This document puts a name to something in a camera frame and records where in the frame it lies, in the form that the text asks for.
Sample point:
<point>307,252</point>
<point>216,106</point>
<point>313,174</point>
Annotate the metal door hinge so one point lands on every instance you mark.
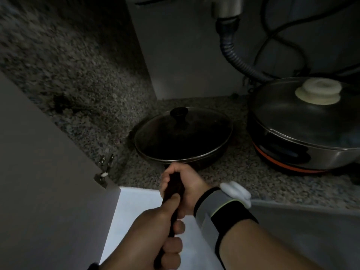
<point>102,174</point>

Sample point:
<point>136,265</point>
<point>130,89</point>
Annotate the steel electric cooking pot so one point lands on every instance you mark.
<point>281,157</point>

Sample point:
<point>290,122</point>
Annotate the person's right hand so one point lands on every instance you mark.
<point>194,185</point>

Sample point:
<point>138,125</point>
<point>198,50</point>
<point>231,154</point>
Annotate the steel pot lid white knob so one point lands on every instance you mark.
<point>281,115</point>

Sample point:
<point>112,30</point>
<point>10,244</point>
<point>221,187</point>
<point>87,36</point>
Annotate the white cabinet door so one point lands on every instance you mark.
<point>42,194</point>

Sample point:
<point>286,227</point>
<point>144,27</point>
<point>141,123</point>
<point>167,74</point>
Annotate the glass pan lid black knob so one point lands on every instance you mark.
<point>197,132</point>

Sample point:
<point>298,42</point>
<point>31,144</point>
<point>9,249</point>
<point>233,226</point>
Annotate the person's left hand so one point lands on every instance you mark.
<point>146,239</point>

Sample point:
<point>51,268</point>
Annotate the black frying pan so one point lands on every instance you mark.
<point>204,165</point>

